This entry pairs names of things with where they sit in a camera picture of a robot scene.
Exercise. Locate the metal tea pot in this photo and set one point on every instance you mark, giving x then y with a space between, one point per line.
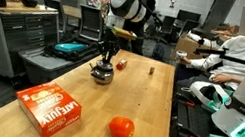
102 75

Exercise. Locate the shiny metal bowl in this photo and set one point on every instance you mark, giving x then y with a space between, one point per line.
105 64

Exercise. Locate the operator right hand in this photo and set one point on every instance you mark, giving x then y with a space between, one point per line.
185 60

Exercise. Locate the cardboard box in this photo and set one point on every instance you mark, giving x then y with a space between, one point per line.
187 44

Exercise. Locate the white VR headset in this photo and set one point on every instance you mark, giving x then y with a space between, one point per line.
207 93

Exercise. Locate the white VR controller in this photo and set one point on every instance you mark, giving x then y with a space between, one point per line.
181 54

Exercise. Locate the white-sleeved left forearm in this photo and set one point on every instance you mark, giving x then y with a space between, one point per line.
237 82

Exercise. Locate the orange cracker box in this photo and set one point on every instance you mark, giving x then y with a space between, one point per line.
49 109

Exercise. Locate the orange plastic tomato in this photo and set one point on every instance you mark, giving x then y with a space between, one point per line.
121 130

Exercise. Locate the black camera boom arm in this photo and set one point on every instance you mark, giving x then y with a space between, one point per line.
210 52

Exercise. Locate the black bowl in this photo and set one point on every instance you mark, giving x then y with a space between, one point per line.
29 2

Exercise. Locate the orange spice bottle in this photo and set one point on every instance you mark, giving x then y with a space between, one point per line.
121 64

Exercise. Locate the yellow wrist-mounted block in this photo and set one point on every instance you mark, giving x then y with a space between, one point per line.
124 33

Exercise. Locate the grey office chair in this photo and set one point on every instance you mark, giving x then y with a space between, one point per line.
90 22
55 9

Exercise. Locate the grey drawer cabinet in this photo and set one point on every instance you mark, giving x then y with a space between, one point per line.
10 35

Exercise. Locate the grey plastic tote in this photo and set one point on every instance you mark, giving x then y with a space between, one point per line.
48 65

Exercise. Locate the teal case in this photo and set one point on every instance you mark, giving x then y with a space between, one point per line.
69 47

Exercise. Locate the person in white shirt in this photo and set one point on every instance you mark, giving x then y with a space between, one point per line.
236 54

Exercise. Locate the dark computer monitor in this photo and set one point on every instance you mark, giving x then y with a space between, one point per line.
188 16

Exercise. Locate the small grey-capped jar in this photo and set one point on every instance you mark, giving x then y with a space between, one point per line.
151 70

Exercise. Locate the person in black clothes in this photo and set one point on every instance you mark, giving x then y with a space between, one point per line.
137 30

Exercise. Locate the black bar camera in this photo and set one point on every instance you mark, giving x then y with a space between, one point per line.
206 33

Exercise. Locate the operator left hand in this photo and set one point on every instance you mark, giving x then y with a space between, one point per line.
218 78

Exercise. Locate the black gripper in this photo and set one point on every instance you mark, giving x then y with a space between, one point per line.
110 37

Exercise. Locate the white-sleeved right forearm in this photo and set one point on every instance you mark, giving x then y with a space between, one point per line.
205 61

